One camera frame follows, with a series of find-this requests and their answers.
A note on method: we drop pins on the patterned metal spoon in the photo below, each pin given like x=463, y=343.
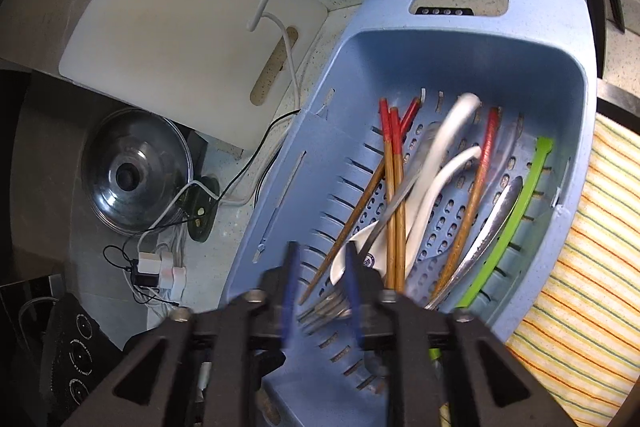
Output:
x=505, y=202

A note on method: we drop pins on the metal fork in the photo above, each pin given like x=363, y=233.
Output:
x=325, y=307

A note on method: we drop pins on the white cutting board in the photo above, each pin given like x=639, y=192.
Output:
x=175, y=32

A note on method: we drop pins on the black induction cooker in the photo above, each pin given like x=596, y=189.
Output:
x=65, y=357

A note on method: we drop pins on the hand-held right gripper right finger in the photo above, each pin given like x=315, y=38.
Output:
x=356, y=302

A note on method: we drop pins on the white ceramic spoon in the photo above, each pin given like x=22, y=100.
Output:
x=450, y=167
x=350, y=257

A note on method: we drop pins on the blue plastic drain basket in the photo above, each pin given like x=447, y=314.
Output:
x=450, y=52

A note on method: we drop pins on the green plastic spoon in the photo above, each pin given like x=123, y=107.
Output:
x=525, y=202

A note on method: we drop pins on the yellow striped cloth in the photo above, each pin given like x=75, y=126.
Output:
x=590, y=282

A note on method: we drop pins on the dark green plastic object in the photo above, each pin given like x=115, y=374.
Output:
x=202, y=212

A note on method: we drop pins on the white power strip with plugs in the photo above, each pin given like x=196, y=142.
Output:
x=160, y=269

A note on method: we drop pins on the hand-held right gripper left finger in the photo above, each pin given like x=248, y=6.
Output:
x=290, y=302

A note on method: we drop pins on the glass pot lid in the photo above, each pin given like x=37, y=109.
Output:
x=135, y=172

